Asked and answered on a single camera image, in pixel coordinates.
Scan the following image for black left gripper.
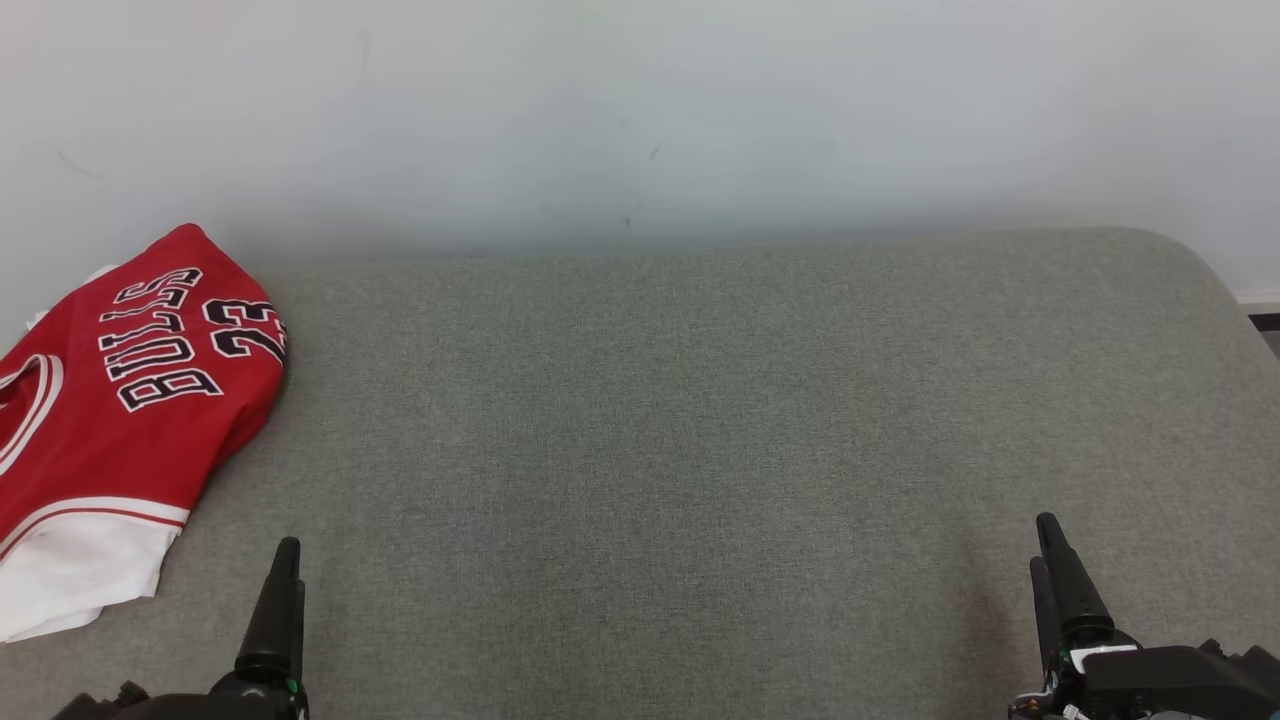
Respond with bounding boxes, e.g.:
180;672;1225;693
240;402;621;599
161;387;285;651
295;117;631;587
150;537;311;720

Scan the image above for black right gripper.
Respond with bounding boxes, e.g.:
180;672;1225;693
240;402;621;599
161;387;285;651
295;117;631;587
1010;512;1280;720

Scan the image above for red Bulls jersey shirt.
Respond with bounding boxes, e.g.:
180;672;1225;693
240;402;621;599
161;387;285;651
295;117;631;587
0;223;289;643

